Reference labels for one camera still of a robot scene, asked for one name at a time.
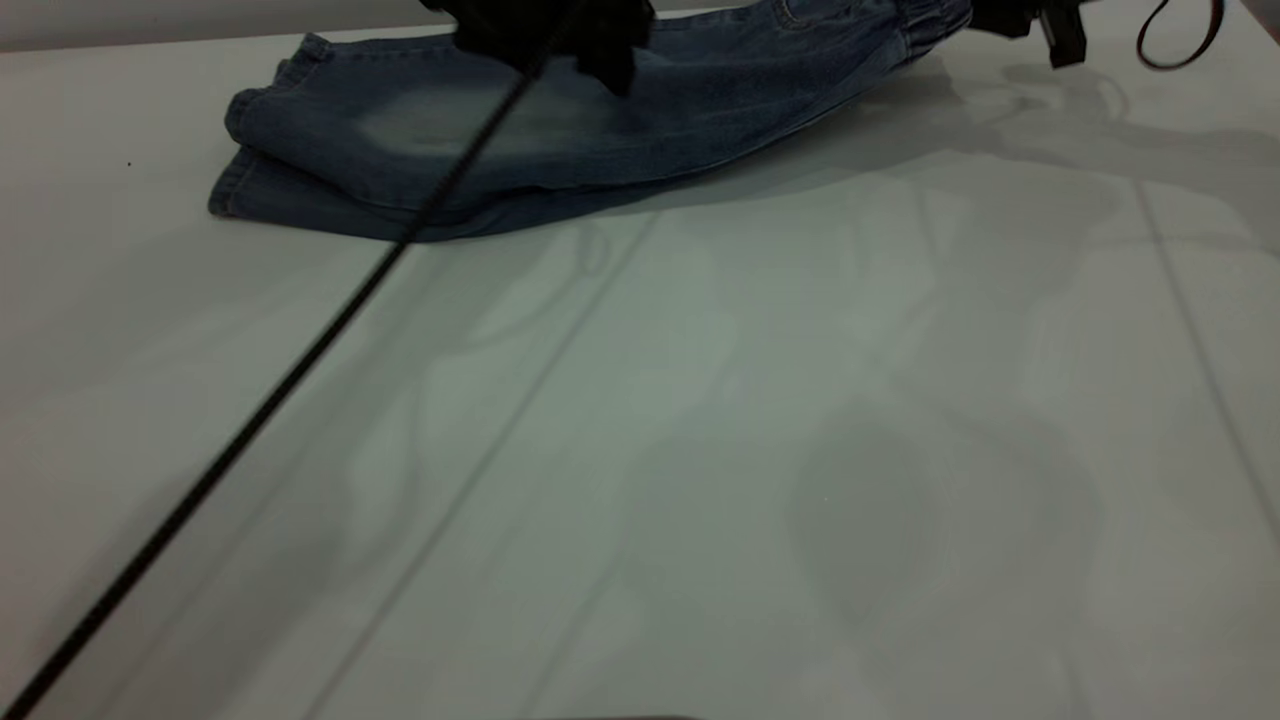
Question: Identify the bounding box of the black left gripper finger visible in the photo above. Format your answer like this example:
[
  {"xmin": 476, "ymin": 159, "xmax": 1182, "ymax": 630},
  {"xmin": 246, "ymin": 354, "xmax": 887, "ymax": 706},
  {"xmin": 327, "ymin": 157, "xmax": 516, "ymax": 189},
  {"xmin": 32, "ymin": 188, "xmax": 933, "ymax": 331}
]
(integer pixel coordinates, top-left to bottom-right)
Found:
[{"xmin": 585, "ymin": 40, "xmax": 643, "ymax": 97}]

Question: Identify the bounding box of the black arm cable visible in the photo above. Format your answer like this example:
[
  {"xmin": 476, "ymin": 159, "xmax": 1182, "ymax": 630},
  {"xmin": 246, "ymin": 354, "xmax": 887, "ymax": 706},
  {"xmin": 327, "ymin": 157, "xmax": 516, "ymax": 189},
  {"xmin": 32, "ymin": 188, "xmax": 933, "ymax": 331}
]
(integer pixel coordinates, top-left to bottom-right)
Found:
[
  {"xmin": 0, "ymin": 40, "xmax": 561, "ymax": 720},
  {"xmin": 1135, "ymin": 0, "xmax": 1227, "ymax": 72}
]

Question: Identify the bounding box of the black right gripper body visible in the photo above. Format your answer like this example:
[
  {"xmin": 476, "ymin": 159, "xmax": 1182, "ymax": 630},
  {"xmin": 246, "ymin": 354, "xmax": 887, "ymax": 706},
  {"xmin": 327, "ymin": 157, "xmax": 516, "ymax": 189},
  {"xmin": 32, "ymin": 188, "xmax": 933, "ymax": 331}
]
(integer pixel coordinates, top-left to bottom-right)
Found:
[{"xmin": 1035, "ymin": 0, "xmax": 1092, "ymax": 70}]

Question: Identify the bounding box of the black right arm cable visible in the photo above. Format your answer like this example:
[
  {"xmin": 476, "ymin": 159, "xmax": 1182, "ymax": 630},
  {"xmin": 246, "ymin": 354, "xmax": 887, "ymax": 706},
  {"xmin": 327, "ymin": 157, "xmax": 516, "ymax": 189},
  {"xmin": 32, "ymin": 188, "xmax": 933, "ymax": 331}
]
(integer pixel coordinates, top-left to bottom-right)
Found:
[{"xmin": 1135, "ymin": 0, "xmax": 1227, "ymax": 72}]

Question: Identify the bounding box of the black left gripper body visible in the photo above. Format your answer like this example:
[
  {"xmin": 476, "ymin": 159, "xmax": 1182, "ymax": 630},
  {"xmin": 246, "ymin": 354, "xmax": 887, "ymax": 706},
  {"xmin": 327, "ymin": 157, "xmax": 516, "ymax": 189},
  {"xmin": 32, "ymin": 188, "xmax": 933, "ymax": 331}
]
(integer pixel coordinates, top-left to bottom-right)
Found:
[{"xmin": 420, "ymin": 0, "xmax": 657, "ymax": 79}]

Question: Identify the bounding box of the blue denim shorts basketball print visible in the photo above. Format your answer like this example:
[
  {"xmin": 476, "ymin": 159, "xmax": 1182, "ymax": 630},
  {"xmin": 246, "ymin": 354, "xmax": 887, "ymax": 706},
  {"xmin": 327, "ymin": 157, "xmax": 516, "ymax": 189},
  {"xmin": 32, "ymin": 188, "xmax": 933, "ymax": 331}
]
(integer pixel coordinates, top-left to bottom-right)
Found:
[{"xmin": 207, "ymin": 0, "xmax": 976, "ymax": 244}]

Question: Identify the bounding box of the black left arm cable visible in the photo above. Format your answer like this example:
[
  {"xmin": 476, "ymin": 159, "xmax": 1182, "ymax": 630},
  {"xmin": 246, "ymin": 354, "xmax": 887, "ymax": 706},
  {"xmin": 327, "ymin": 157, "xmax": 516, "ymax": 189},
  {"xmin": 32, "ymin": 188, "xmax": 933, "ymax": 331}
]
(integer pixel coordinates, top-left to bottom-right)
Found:
[{"xmin": 0, "ymin": 40, "xmax": 561, "ymax": 720}]

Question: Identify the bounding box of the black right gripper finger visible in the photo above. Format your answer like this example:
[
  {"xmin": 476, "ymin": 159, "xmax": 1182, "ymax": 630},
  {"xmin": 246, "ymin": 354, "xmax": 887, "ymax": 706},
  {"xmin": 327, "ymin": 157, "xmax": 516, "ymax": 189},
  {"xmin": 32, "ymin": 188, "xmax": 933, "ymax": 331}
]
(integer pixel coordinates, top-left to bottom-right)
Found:
[{"xmin": 965, "ymin": 0, "xmax": 1041, "ymax": 40}]

